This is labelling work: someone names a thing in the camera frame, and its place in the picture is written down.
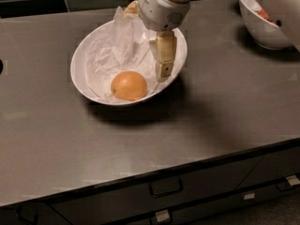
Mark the white paper liner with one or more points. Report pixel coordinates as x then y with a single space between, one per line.
123 45

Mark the large white bowl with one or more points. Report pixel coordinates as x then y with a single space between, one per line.
78 74

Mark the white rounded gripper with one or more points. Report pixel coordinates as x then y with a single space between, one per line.
160 11

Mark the orange fruit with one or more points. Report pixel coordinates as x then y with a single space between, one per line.
129 85

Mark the white drawer label tag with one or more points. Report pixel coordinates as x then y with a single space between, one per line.
163 216

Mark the dark lower drawer front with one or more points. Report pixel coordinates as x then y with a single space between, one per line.
207 207

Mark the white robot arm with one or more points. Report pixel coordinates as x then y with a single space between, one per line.
162 16

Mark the dark drawer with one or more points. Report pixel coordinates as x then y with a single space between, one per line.
274 166
207 207
188 195

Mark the dark right drawer front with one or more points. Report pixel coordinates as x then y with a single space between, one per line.
274 166

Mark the red strawberries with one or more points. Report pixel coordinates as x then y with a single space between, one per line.
262 13

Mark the dark upper drawer front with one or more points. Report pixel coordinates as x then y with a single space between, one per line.
188 195

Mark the black drawer handle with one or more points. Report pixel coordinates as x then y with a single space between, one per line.
165 187

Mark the white bowl with strawberries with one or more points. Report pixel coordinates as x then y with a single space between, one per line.
263 32

